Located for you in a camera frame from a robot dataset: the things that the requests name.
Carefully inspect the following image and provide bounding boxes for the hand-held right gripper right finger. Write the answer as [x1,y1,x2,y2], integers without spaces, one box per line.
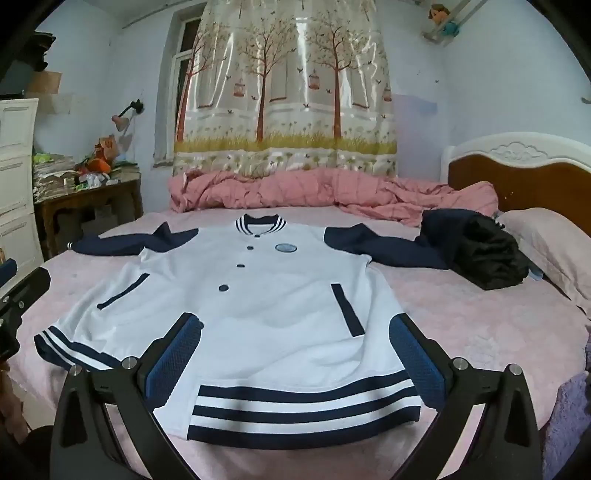
[389,314,542,480]

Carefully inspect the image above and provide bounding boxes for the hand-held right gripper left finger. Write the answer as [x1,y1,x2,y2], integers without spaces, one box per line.
[48,313,204,480]

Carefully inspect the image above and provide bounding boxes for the white and navy jacket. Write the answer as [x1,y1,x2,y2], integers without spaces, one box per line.
[34,209,504,450]

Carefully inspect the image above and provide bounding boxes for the white drawer cabinet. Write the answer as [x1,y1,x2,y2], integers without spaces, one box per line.
[0,98,44,278]

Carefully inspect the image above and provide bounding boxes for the stack of papers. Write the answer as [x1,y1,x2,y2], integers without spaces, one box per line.
[32,152,77,201]

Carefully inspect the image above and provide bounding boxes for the wooden side table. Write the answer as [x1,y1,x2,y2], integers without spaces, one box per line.
[34,178,144,261]

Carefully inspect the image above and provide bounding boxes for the black folded garment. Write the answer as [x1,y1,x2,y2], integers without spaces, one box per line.
[450,217,532,291]

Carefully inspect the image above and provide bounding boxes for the orange paper bag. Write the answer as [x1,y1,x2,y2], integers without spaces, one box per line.
[95,134,118,160]

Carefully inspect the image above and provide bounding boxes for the purple fuzzy blanket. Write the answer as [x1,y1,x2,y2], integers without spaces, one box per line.
[538,332,591,480]

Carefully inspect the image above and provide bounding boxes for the pink pillow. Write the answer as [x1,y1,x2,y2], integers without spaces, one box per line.
[496,208,591,315]

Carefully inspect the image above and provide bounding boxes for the cardboard box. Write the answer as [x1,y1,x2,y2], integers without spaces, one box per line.
[25,71,63,95]

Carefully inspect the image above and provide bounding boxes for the pink checked quilt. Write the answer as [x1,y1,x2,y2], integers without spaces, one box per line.
[168,167,499,227]

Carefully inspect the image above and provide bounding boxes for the white and wooden headboard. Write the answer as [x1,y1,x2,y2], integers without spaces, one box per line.
[441,132,591,232]

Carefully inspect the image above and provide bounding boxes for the window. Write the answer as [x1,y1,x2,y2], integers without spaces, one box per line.
[154,9,204,167]

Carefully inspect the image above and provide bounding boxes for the tree print curtain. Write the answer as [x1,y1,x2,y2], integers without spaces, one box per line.
[173,0,399,178]

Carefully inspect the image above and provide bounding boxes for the stuffed toy on pipe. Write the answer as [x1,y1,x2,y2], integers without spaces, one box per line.
[422,0,485,44]

